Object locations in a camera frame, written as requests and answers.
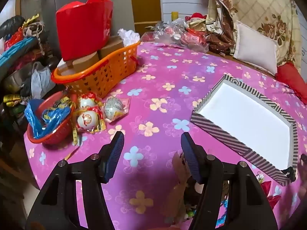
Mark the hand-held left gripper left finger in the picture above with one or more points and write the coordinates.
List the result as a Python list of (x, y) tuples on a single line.
[(115, 155)]

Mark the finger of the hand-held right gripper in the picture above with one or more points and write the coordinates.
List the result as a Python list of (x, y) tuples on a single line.
[(303, 158)]

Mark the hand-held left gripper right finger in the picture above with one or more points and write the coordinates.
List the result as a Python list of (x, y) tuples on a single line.
[(190, 158)]

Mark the black scrunchie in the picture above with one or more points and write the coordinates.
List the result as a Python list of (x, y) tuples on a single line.
[(289, 173)]

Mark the brown scrunchie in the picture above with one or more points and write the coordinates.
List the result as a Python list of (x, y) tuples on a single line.
[(191, 195)]

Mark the red bow hair clip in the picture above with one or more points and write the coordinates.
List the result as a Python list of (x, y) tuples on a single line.
[(268, 191)]

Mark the striped cardboard box tray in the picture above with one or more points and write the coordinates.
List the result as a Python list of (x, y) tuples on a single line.
[(239, 112)]

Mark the wrapped white ball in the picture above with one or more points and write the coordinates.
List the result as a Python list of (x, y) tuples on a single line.
[(87, 121), (86, 103)]

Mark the yellow measuring tape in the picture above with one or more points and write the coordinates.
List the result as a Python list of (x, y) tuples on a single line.
[(74, 134)]

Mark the wrapped printed ball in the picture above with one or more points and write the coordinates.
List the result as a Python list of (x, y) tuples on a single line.
[(114, 109)]

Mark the red plastic bowl basket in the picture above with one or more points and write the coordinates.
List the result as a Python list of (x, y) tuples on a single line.
[(55, 136)]

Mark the pink floral bed sheet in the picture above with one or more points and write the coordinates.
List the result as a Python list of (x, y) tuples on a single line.
[(163, 95)]

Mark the orange plastic basket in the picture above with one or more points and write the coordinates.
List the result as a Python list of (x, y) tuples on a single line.
[(108, 74)]

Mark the red cushion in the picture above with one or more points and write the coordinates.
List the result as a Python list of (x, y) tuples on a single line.
[(290, 76)]

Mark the blue plastic wrapper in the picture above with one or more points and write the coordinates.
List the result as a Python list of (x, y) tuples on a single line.
[(33, 122)]

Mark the brown cardboard box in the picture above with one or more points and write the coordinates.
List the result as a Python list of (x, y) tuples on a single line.
[(112, 46), (85, 61)]

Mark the white plastic bag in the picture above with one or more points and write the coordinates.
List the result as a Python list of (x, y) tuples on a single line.
[(42, 79)]

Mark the gold foil wrappers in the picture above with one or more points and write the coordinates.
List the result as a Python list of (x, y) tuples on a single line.
[(14, 99)]

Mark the white pillow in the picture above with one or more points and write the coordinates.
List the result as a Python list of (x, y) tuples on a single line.
[(256, 48)]

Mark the clear plastic bag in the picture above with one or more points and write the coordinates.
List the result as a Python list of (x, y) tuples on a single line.
[(168, 32)]

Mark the red paper gift box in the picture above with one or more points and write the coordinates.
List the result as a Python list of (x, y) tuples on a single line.
[(81, 28)]

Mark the red plush doll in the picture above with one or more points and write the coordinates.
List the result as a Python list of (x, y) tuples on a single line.
[(195, 21)]

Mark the blue foam tray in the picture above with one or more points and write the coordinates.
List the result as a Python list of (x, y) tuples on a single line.
[(19, 50)]

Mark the yellow bottle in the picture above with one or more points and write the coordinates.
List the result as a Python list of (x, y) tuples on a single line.
[(175, 15)]

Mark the brown floral quilt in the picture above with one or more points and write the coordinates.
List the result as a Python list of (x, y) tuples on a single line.
[(263, 9)]

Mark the yellow door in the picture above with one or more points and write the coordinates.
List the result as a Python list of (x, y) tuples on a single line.
[(146, 2)]

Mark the black bag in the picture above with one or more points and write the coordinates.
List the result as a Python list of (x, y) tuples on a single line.
[(12, 25)]

